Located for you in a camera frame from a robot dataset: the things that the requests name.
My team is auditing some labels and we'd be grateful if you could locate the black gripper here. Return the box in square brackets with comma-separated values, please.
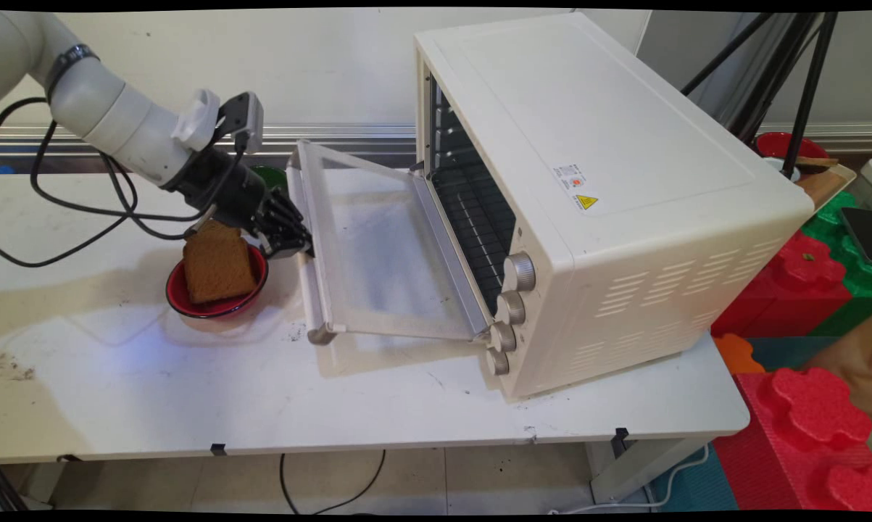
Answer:
[163, 148, 314, 260]

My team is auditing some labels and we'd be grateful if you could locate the glass oven door with handle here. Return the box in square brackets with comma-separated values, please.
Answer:
[286, 139, 497, 347]

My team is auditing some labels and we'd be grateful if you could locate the dark green bowl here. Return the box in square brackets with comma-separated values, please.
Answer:
[250, 165, 290, 194]

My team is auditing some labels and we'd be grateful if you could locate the red bowl with bread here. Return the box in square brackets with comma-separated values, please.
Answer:
[165, 244, 270, 320]

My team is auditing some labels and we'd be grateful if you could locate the brown bread slice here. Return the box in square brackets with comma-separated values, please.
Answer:
[182, 219, 259, 305]

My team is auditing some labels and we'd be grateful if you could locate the large silver oven knob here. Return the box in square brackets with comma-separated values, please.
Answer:
[503, 252, 539, 293]

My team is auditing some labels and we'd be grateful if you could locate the white label sticker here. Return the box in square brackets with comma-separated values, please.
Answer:
[554, 165, 589, 194]

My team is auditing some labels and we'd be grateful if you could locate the cream toaster oven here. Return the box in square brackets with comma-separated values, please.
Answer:
[414, 12, 818, 402]

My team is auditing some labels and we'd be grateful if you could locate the white table leg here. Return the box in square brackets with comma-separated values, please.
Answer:
[587, 434, 706, 505]

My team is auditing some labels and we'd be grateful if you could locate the orange foam piece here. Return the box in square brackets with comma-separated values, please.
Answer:
[712, 333, 767, 376]

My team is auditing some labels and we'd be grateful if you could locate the blue foam mat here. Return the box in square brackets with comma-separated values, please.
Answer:
[652, 444, 742, 513]

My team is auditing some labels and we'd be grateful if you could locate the red bowl with white inside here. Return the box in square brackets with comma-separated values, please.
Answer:
[754, 132, 832, 182]

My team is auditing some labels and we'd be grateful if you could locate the small red foam block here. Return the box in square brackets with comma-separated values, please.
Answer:
[710, 231, 854, 339]

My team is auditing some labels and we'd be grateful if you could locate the black tripod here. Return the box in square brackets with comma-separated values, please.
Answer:
[681, 12, 841, 181]

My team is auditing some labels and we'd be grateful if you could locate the wooden tray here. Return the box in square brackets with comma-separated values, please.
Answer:
[794, 164, 859, 213]

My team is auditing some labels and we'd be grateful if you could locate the green foam block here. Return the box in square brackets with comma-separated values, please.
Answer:
[801, 191, 872, 338]

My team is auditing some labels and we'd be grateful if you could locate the large red foam block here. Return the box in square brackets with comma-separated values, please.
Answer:
[714, 368, 872, 513]

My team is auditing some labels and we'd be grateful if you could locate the black flat device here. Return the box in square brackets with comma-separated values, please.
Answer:
[839, 207, 872, 266]

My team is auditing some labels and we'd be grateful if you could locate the aluminium wall rail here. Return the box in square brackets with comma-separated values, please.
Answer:
[0, 123, 872, 175]

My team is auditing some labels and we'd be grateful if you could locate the metal oven wire rack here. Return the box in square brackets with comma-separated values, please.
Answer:
[431, 161, 517, 314]

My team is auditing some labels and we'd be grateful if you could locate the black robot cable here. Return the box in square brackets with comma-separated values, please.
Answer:
[0, 97, 215, 269]

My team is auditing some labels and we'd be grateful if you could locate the black floor cable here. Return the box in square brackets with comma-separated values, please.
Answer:
[279, 450, 388, 516]

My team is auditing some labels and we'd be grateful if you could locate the white floor cable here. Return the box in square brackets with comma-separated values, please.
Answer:
[549, 443, 713, 515]

